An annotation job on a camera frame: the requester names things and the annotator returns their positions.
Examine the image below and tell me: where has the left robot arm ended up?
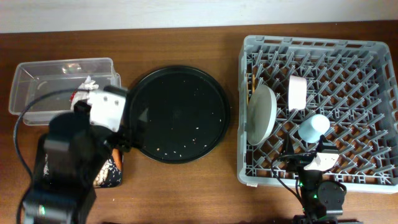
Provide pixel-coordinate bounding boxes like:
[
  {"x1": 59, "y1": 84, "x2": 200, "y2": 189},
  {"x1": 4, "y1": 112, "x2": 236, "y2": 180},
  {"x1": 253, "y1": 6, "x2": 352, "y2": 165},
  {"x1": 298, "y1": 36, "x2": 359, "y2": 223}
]
[{"x1": 16, "y1": 85, "x2": 141, "y2": 223}]

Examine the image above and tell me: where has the pink white bowl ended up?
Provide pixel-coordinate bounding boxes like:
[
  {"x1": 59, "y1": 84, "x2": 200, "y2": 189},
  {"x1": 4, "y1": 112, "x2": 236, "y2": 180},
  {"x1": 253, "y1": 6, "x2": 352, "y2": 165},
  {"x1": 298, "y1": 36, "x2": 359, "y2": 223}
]
[{"x1": 288, "y1": 75, "x2": 307, "y2": 111}]

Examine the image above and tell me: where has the grey plate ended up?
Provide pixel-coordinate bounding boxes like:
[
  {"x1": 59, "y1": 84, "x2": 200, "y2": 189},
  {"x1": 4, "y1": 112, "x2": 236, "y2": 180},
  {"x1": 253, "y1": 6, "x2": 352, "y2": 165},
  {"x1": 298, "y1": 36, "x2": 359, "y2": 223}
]
[{"x1": 247, "y1": 85, "x2": 277, "y2": 145}]

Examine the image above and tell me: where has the black rectangular tray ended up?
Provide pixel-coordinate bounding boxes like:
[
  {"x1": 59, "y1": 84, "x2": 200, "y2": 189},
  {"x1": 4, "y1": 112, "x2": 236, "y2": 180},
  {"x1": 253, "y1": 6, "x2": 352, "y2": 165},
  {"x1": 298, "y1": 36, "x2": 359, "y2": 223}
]
[{"x1": 40, "y1": 149, "x2": 124, "y2": 189}]

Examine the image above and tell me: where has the light blue cup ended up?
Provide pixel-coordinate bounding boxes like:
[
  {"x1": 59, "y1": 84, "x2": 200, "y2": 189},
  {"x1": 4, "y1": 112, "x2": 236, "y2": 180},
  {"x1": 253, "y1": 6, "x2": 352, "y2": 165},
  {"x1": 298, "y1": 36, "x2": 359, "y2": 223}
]
[{"x1": 298, "y1": 114, "x2": 330, "y2": 143}]

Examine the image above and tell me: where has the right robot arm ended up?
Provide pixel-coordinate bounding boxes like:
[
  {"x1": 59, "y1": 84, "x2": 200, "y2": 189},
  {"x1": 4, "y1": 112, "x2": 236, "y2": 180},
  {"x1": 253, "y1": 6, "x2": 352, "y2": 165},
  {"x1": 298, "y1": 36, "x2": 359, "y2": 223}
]
[{"x1": 276, "y1": 134, "x2": 347, "y2": 224}]

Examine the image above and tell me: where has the round black tray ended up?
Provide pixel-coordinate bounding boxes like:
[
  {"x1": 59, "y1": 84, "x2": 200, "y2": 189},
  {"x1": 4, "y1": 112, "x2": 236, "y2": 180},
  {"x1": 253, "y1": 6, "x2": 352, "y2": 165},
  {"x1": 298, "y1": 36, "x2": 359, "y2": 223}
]
[{"x1": 129, "y1": 65, "x2": 231, "y2": 164}]

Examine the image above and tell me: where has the red snack wrapper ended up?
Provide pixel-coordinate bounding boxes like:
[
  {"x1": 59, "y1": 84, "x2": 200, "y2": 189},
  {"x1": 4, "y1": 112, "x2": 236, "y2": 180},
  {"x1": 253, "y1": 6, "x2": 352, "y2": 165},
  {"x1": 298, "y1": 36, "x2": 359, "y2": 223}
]
[{"x1": 69, "y1": 91, "x2": 77, "y2": 102}]

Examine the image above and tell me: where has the orange carrot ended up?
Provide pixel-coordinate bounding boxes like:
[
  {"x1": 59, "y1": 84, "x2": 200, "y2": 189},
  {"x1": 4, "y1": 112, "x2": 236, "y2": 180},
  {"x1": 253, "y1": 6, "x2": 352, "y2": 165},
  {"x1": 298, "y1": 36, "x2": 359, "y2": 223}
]
[{"x1": 112, "y1": 149, "x2": 123, "y2": 170}]

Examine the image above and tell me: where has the clear plastic bin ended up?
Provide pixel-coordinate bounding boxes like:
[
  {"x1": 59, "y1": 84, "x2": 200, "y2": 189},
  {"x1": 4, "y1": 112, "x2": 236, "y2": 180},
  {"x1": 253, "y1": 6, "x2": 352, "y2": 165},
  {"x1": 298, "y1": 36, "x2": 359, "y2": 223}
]
[{"x1": 8, "y1": 58, "x2": 121, "y2": 126}]

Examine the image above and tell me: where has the wooden chopstick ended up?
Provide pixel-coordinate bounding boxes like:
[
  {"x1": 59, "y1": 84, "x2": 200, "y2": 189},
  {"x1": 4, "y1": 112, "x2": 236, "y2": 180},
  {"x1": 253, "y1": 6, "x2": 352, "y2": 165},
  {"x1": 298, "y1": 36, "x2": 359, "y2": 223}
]
[
  {"x1": 246, "y1": 73, "x2": 250, "y2": 106},
  {"x1": 251, "y1": 74, "x2": 256, "y2": 95}
]

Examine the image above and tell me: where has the white tissue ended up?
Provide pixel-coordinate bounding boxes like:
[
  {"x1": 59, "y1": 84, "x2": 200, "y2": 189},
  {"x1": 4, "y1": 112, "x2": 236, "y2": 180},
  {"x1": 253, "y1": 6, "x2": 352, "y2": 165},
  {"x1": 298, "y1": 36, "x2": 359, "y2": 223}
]
[{"x1": 70, "y1": 76, "x2": 99, "y2": 110}]

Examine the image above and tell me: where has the grey dishwasher rack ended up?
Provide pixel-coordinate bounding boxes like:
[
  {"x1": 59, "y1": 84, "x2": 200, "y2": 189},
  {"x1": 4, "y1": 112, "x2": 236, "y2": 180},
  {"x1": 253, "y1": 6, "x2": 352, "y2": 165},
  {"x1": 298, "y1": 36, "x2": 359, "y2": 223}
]
[{"x1": 237, "y1": 35, "x2": 397, "y2": 194}]

